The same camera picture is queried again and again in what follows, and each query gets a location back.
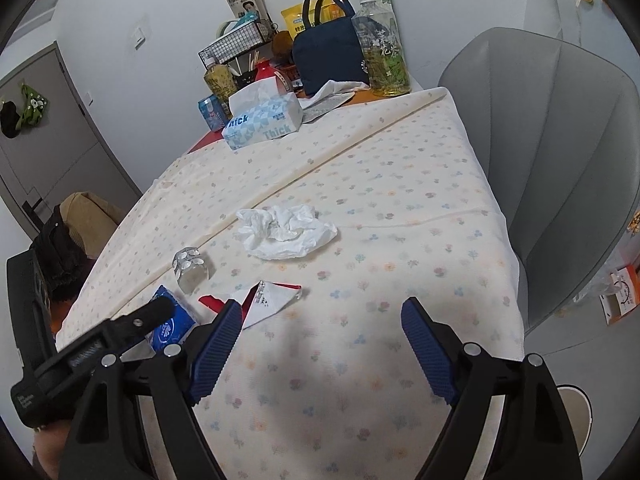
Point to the brown chair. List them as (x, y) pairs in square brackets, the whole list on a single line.
[(92, 210)]

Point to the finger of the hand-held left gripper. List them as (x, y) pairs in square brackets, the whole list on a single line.
[(150, 312)]

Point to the blue drink can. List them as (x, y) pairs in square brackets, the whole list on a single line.
[(212, 112)]

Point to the blue white tissue box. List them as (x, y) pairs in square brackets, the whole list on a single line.
[(265, 120)]

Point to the blue tissue packet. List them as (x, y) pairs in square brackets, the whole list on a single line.
[(172, 327)]

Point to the clear plastic cup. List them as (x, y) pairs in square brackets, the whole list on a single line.
[(190, 267)]

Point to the white tissue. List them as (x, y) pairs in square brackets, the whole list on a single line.
[(285, 232)]

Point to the white round bin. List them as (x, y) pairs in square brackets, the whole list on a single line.
[(575, 410)]

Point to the black hanging item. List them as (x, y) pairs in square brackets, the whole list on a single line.
[(7, 120)]

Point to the dark jacket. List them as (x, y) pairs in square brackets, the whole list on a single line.
[(57, 255)]

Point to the red white paper wrapper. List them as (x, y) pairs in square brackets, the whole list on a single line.
[(267, 300)]

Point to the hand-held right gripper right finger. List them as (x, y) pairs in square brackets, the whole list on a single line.
[(427, 350)]

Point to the floral white tablecloth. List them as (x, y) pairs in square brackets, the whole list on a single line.
[(375, 240)]

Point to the green hanging ornament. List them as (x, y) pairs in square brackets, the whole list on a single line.
[(30, 105)]

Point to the small tea bottle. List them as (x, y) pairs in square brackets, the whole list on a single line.
[(217, 77)]

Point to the white fridge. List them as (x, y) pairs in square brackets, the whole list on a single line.
[(570, 15)]

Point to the grey door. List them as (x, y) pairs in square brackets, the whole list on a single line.
[(55, 125)]

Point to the large tea bottle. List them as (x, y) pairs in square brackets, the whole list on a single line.
[(382, 45)]

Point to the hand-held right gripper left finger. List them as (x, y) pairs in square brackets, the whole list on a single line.
[(215, 350)]

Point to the teal packet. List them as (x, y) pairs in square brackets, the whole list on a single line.
[(245, 20)]

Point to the white light switch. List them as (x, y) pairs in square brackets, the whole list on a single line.
[(140, 35)]

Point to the orange white cardboard box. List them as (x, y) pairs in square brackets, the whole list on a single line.
[(620, 295)]

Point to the black patterned holder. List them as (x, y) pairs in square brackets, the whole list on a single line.
[(245, 77)]

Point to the red vase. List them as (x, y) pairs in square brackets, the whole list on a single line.
[(262, 70)]

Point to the grey upholstered chair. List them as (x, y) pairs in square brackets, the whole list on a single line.
[(550, 160)]

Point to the white paper sheet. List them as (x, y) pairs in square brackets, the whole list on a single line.
[(325, 95)]

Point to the navy lunch bag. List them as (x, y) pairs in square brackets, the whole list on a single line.
[(327, 50)]

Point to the brown round jar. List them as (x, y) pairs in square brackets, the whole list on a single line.
[(282, 45)]

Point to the yellow snack packet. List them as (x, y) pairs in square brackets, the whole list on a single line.
[(292, 17)]

